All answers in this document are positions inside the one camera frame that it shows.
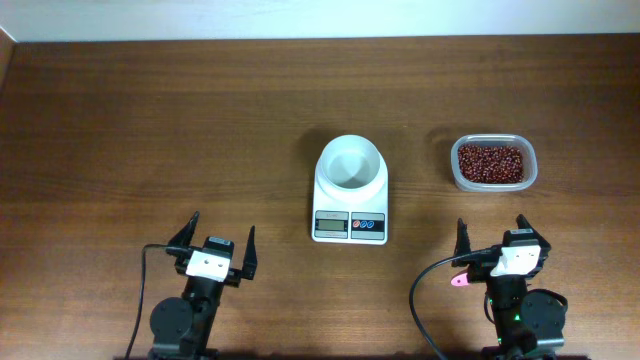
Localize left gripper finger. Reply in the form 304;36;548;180
168;211;200;247
241;226;258;280

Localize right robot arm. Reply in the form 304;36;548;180
451;214;568;359

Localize clear plastic bean container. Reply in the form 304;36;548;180
450;134;538;192

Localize white round bowl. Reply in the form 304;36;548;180
318;135;382;190

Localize black camera cable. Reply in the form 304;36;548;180
408;248;501;360
123;243;191;360

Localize white digital kitchen scale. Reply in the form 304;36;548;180
311;156;390;245

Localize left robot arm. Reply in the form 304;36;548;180
147;213;258;360

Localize right black camera cable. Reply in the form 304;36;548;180
408;248;501;360

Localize pink plastic scoop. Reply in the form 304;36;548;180
450;271;470;287

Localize red beans in container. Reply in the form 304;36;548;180
457;145;524;184

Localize left black camera cable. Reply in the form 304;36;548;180
123;243;191;360

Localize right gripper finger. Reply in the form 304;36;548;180
516;214;543;243
452;218;471;267

